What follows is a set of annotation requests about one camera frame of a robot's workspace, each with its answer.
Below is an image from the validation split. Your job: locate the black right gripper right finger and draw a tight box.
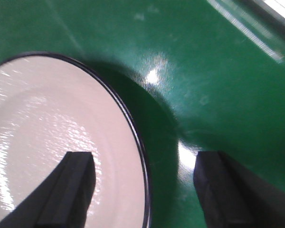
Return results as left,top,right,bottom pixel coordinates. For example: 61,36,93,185
193,151,285,228

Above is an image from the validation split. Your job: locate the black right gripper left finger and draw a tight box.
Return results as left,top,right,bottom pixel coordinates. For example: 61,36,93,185
0,152,96,228

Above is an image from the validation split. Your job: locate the cream plate with black rim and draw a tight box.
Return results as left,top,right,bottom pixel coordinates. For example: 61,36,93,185
0,53,151,228

